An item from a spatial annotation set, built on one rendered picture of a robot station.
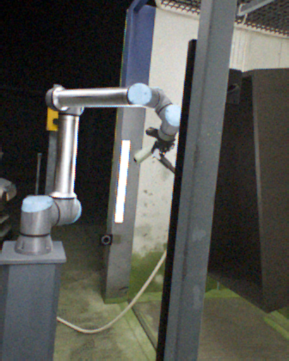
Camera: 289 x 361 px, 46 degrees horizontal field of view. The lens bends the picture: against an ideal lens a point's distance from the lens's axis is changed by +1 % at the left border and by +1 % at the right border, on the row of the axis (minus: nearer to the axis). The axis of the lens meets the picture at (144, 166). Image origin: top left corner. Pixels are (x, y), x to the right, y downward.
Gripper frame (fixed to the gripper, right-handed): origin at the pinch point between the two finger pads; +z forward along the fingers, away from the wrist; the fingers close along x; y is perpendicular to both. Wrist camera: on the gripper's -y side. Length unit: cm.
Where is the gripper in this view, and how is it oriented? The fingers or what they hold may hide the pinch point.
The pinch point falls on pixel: (155, 152)
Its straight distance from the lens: 181.9
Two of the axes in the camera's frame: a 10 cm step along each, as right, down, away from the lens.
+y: 7.1, 6.7, -2.3
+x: 6.8, -5.6, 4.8
